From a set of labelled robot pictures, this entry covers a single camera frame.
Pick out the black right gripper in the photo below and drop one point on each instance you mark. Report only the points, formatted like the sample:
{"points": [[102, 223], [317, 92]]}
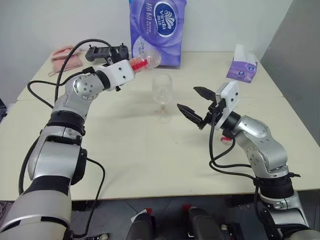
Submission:
{"points": [[216, 112]]}

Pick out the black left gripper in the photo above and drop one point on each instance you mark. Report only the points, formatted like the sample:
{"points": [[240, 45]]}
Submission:
{"points": [[113, 56]]}

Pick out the clear plastic cup red liquid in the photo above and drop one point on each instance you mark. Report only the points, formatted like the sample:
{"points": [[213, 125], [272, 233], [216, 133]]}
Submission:
{"points": [[150, 61]]}

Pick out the red and white bottle cap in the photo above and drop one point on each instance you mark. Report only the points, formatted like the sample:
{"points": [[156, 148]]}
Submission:
{"points": [[226, 140]]}

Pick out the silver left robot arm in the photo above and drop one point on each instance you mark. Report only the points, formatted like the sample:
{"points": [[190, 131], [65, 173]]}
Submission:
{"points": [[45, 162]]}

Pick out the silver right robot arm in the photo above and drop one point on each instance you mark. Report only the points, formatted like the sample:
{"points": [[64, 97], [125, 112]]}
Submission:
{"points": [[265, 145]]}

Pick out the clear wine glass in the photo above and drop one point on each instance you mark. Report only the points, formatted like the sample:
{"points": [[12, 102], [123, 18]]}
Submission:
{"points": [[162, 85]]}

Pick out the pink folded towel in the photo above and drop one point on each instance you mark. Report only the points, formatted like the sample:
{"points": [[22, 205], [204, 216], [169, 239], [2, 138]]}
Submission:
{"points": [[73, 61]]}

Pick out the large purple tissue pack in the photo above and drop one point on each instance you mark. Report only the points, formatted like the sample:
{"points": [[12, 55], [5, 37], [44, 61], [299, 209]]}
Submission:
{"points": [[160, 32]]}

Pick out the small purple tissue box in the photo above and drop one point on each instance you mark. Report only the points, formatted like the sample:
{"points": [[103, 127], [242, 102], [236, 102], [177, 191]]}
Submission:
{"points": [[241, 72]]}

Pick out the grey partition panel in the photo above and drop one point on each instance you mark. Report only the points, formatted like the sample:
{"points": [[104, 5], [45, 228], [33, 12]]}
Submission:
{"points": [[292, 70]]}

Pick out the dark rounded shape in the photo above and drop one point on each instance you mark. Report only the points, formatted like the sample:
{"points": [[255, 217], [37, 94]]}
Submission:
{"points": [[202, 225], [141, 227]]}

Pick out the dark blue crate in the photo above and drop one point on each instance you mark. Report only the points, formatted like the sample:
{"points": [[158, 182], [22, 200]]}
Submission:
{"points": [[2, 111]]}

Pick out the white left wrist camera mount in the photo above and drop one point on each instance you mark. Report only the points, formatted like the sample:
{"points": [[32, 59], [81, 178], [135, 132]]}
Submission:
{"points": [[120, 72]]}

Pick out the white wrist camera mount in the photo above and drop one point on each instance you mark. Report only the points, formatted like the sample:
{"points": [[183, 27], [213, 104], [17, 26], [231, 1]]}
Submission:
{"points": [[120, 72], [231, 92]]}

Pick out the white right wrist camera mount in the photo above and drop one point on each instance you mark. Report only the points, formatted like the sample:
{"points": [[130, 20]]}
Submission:
{"points": [[231, 92]]}

